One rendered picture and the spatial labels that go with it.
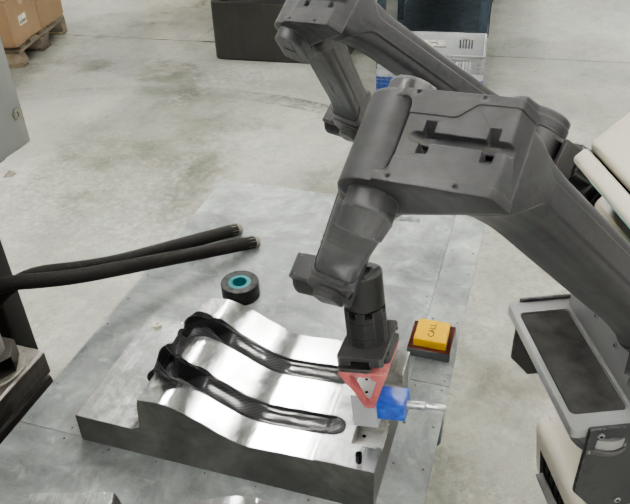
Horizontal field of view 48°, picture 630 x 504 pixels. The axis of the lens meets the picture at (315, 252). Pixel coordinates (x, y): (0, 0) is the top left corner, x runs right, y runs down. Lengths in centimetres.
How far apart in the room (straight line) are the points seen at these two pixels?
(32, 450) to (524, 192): 100
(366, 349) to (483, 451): 134
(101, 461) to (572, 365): 74
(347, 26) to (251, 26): 414
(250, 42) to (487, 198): 467
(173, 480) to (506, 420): 139
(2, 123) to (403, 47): 90
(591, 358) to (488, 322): 166
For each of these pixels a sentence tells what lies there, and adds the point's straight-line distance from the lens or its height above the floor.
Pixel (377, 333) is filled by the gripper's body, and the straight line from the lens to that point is 96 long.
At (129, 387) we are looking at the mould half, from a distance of 127.
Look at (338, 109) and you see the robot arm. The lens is 127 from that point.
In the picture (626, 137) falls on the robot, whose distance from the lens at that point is 93.
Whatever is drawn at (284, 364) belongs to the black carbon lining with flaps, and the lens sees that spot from 123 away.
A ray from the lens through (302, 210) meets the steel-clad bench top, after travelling 177.
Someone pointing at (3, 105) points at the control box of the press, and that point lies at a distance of 158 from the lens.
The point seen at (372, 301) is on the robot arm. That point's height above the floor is 114.
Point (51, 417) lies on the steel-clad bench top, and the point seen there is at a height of 80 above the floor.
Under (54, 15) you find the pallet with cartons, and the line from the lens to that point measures 604.
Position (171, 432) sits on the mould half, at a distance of 116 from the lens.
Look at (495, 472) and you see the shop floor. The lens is 223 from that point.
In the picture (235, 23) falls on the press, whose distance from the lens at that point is 509.
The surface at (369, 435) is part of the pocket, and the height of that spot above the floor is 86.
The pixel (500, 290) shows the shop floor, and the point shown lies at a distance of 286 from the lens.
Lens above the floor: 173
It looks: 35 degrees down
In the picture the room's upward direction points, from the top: 2 degrees counter-clockwise
